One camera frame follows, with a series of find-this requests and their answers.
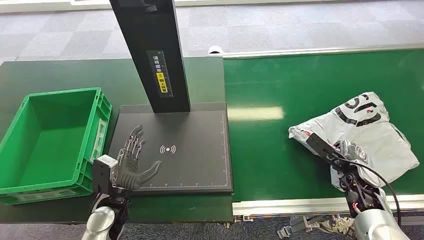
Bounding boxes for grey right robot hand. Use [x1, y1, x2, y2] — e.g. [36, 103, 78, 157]
[331, 139, 379, 194]

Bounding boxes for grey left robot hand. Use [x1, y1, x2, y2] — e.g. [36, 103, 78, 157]
[114, 124, 163, 192]

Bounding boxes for white plastic mailer package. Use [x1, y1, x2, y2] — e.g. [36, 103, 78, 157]
[288, 91, 421, 194]

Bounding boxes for black inbound scanning machine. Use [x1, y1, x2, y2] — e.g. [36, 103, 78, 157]
[108, 0, 235, 197]

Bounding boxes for green conveyor belt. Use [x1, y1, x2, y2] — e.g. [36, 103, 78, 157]
[223, 48, 424, 203]

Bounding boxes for white crate side label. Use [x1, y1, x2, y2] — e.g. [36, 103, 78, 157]
[89, 118, 109, 164]

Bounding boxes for green plastic crate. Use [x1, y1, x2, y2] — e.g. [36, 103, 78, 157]
[0, 87, 113, 206]

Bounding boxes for black yellow column label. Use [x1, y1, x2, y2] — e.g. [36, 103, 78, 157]
[146, 49, 174, 99]

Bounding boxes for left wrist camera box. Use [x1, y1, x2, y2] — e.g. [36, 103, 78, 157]
[92, 154, 119, 197]

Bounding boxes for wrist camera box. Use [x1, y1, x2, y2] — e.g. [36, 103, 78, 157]
[92, 154, 119, 197]
[305, 132, 344, 164]

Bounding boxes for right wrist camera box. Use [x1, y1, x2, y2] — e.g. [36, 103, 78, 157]
[305, 132, 344, 164]

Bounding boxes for silver conveyor frame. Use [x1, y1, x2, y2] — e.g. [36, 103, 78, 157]
[207, 42, 424, 218]

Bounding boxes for metal bracket under conveyor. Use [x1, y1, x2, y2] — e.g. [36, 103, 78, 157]
[276, 214, 357, 240]

